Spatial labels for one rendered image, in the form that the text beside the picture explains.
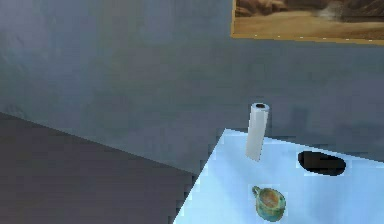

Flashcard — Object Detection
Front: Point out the green ceramic cup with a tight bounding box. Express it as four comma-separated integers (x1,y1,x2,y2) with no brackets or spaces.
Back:
251,185,287,223

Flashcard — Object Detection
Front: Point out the gold framed landscape picture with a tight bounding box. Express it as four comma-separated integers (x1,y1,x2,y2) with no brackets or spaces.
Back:
230,0,384,46

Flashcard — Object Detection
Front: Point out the white paper towel roll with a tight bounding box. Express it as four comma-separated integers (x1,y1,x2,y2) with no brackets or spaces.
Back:
245,102,271,162

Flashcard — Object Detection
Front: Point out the pale blue table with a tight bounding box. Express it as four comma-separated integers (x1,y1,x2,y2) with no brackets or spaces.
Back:
172,128,384,224

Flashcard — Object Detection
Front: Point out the black oval dish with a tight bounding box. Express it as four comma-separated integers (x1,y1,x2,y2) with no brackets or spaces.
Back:
297,150,347,177

